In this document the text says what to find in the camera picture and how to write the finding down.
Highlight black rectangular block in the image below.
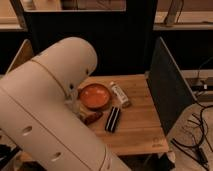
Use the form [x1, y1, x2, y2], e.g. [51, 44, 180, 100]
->
[105, 107, 121, 133]

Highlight brown small object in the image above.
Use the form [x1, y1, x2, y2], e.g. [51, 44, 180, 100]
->
[80, 112, 103, 125]

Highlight black floor cables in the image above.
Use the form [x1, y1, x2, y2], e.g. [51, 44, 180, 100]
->
[170, 103, 213, 171]

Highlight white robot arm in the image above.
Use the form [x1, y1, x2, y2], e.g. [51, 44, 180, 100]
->
[0, 37, 131, 171]

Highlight dark right side panel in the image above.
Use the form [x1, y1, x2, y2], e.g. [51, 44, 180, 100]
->
[147, 37, 196, 135]

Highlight white tube bottle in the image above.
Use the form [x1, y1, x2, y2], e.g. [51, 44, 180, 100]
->
[110, 82, 130, 108]

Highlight wooden left side panel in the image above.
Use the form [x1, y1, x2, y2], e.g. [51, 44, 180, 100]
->
[6, 39, 34, 73]

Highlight orange ceramic bowl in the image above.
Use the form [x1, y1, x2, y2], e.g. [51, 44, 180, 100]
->
[79, 83, 111, 110]

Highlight black back panel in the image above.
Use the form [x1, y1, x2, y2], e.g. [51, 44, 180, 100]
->
[24, 0, 157, 75]

